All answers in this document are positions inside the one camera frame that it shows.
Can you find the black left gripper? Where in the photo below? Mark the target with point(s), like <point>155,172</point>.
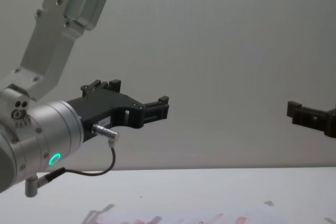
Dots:
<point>97,106</point>

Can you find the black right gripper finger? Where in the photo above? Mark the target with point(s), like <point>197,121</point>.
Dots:
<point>307,116</point>

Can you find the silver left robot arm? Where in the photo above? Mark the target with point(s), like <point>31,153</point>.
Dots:
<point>52,119</point>

